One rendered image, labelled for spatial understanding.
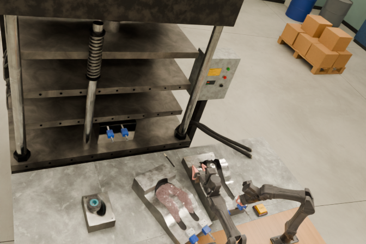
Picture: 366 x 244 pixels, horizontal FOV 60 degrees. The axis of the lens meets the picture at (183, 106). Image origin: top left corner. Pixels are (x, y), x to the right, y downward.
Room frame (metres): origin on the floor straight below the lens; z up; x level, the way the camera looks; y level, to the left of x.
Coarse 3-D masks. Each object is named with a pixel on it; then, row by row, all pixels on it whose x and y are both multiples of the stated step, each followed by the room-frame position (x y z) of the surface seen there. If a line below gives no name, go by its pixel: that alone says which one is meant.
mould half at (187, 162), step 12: (192, 156) 1.69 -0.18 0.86; (204, 156) 1.73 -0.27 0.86; (216, 168) 1.59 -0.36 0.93; (228, 168) 1.63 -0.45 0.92; (192, 180) 1.50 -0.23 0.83; (228, 180) 1.55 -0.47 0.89; (204, 192) 1.39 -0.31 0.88; (240, 192) 1.48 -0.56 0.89; (204, 204) 1.35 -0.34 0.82; (228, 204) 1.35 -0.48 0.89; (216, 216) 1.26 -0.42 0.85
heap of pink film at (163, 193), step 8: (168, 184) 1.35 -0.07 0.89; (160, 192) 1.27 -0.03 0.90; (168, 192) 1.28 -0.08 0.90; (176, 192) 1.30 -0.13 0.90; (184, 192) 1.30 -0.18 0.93; (160, 200) 1.21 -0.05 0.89; (168, 200) 1.22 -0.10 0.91; (184, 200) 1.26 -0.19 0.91; (168, 208) 1.17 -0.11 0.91; (176, 208) 1.19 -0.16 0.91; (192, 208) 1.25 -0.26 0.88; (176, 216) 1.15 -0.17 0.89
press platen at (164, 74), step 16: (32, 64) 1.59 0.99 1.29; (48, 64) 1.65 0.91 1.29; (64, 64) 1.70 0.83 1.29; (80, 64) 1.76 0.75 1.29; (112, 64) 1.88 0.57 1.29; (128, 64) 1.95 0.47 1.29; (144, 64) 2.01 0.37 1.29; (160, 64) 2.09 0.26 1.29; (176, 64) 2.16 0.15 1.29; (32, 80) 1.45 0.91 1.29; (48, 80) 1.50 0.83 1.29; (64, 80) 1.54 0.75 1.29; (80, 80) 1.59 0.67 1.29; (112, 80) 1.70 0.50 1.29; (128, 80) 1.76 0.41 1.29; (144, 80) 1.82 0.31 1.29; (160, 80) 1.88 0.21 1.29; (176, 80) 1.95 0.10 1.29; (32, 96) 1.35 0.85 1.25; (48, 96) 1.41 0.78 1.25
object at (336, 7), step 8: (328, 0) 8.13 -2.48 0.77; (336, 0) 7.98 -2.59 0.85; (344, 0) 8.19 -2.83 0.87; (328, 8) 8.02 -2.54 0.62; (336, 8) 7.94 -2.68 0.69; (344, 8) 7.95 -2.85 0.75; (328, 16) 7.96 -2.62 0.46; (336, 16) 7.93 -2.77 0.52; (344, 16) 8.05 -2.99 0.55; (336, 24) 7.96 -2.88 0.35
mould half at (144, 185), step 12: (156, 168) 1.43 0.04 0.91; (168, 168) 1.46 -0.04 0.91; (144, 180) 1.31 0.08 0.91; (156, 180) 1.34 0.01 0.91; (168, 180) 1.38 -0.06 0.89; (144, 192) 1.23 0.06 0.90; (144, 204) 1.21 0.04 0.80; (156, 204) 1.18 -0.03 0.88; (180, 204) 1.23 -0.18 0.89; (192, 204) 1.27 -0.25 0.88; (156, 216) 1.14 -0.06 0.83; (168, 216) 1.13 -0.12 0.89; (180, 216) 1.17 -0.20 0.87; (204, 216) 1.23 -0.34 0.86; (168, 228) 1.07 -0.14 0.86; (180, 228) 1.10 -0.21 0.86; (192, 228) 1.12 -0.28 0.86; (180, 240) 1.03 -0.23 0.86
